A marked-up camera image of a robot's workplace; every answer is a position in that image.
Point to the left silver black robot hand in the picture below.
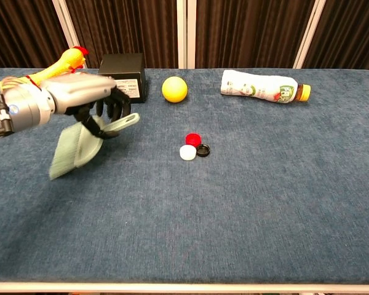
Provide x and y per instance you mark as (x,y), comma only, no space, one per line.
(80,90)

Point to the red bottle cap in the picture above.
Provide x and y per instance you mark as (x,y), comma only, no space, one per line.
(193,139)

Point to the black bottle cap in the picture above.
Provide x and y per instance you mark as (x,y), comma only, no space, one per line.
(203,150)

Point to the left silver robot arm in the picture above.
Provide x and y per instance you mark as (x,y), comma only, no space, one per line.
(27,110)

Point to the white yogurt drink bottle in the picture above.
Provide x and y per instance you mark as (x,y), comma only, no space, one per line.
(258,87)

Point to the yellow rubber chicken toy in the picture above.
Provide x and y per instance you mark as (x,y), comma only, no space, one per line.
(64,63)

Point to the black cardboard box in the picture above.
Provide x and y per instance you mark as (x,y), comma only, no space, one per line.
(123,64)

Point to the dark brown pleated curtain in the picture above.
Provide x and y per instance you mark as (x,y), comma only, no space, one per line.
(126,27)
(249,30)
(18,30)
(350,30)

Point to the yellow ball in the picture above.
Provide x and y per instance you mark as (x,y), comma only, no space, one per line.
(174,89)

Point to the blue table cloth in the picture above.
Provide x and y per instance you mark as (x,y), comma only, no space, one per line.
(203,199)

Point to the white table edge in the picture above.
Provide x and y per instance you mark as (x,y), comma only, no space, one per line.
(184,287)

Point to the white slanted frame post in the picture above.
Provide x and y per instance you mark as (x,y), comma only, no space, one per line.
(310,27)
(64,18)

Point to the white upright double frame post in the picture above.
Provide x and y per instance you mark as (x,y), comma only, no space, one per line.
(186,30)

